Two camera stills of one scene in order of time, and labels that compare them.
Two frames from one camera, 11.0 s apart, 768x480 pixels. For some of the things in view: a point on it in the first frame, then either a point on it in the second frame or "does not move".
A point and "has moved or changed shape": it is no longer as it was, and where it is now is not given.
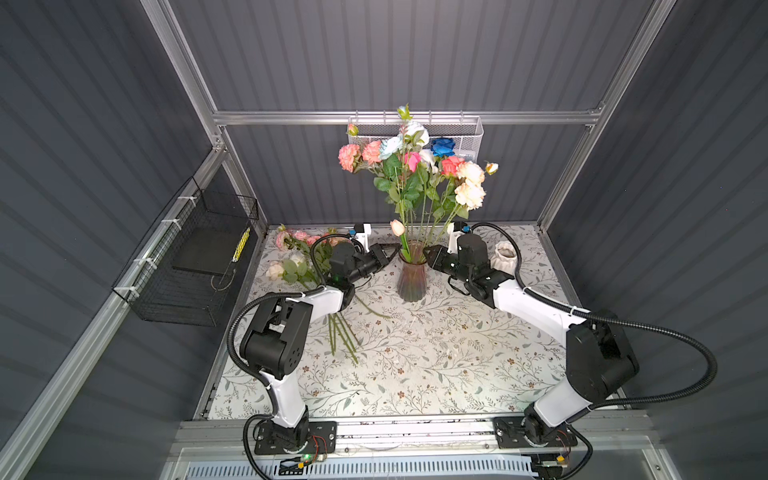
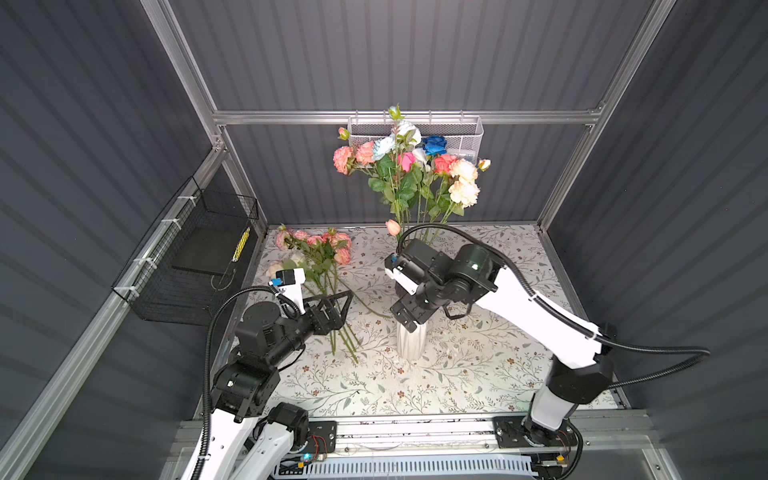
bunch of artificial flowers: x=305 y=258 does not move
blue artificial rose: x=442 y=147 has moved or changed shape
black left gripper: x=378 y=257 -> x=333 y=320
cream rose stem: x=469 y=196 has moved or changed shape
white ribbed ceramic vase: x=504 y=258 has moved or changed shape
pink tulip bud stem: x=398 y=229 does not move
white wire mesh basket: x=464 y=133 does not move
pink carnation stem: x=360 y=155 has moved or changed shape
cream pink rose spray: x=465 y=191 has moved or changed shape
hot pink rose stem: x=413 y=162 has moved or changed shape
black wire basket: x=183 y=271 does not move
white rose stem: x=417 y=134 -> x=408 y=134
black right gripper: x=440 y=253 -> x=412 y=314
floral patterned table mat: x=409 y=343 does not move
